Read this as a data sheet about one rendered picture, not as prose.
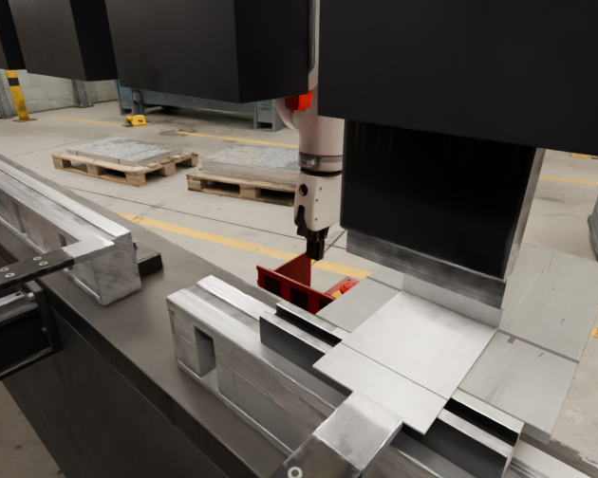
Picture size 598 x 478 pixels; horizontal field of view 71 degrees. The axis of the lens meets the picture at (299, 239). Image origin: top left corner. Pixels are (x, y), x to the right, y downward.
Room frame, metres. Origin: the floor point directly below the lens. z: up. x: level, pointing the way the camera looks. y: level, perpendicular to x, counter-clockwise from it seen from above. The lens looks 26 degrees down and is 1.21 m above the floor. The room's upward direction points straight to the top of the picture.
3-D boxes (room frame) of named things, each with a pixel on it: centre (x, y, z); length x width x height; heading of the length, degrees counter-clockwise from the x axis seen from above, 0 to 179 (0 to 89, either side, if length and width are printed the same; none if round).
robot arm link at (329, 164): (0.72, -0.04, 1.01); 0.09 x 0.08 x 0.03; 141
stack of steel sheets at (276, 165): (3.57, 0.26, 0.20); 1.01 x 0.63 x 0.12; 66
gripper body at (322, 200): (0.71, -0.04, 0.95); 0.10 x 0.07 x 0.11; 141
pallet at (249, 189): (3.57, 0.26, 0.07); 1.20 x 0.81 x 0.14; 66
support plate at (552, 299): (0.33, -0.17, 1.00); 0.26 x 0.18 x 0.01; 139
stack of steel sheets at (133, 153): (4.16, 1.75, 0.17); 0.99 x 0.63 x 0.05; 61
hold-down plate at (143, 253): (0.66, 0.35, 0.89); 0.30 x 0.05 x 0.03; 49
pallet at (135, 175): (4.16, 1.75, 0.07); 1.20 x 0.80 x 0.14; 61
